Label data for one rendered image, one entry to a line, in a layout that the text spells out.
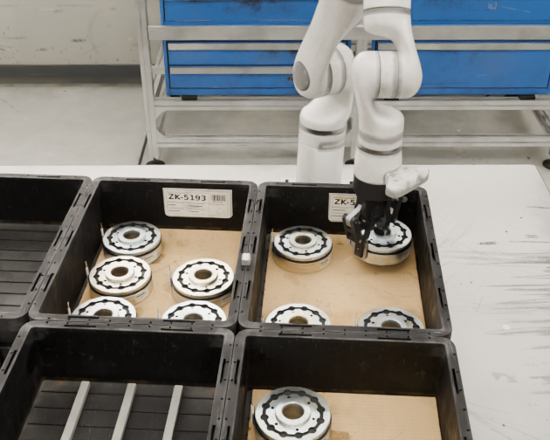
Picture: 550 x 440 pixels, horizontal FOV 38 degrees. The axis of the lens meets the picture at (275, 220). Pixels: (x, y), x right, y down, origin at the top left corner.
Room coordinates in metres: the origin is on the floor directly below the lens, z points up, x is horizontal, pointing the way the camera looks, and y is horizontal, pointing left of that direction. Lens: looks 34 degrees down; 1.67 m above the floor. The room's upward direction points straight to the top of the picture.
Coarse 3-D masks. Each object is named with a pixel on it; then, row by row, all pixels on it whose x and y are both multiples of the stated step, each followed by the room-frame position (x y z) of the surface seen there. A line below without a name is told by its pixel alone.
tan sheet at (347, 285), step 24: (336, 240) 1.20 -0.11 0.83; (336, 264) 1.13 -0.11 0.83; (360, 264) 1.13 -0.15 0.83; (408, 264) 1.13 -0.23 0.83; (288, 288) 1.06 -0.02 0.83; (312, 288) 1.06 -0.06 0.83; (336, 288) 1.06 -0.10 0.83; (360, 288) 1.06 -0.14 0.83; (384, 288) 1.06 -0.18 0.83; (408, 288) 1.06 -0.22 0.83; (264, 312) 1.00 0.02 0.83; (336, 312) 1.00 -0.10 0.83; (360, 312) 1.00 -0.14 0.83
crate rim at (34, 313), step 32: (96, 192) 1.22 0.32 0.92; (256, 192) 1.21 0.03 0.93; (64, 256) 1.02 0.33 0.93; (32, 320) 0.87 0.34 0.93; (64, 320) 0.87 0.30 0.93; (96, 320) 0.87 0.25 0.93; (128, 320) 0.87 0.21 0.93; (160, 320) 0.87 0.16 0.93; (192, 320) 0.87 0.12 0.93; (224, 320) 0.87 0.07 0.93
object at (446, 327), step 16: (416, 192) 1.22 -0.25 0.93; (256, 208) 1.16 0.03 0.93; (256, 224) 1.11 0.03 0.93; (432, 224) 1.11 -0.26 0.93; (256, 240) 1.08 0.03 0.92; (432, 240) 1.06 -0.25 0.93; (256, 256) 1.02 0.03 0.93; (432, 256) 1.04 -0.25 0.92; (432, 272) 0.98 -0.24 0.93; (240, 304) 0.90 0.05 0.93; (240, 320) 0.87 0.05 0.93; (448, 320) 0.87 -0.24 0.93; (448, 336) 0.84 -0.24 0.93
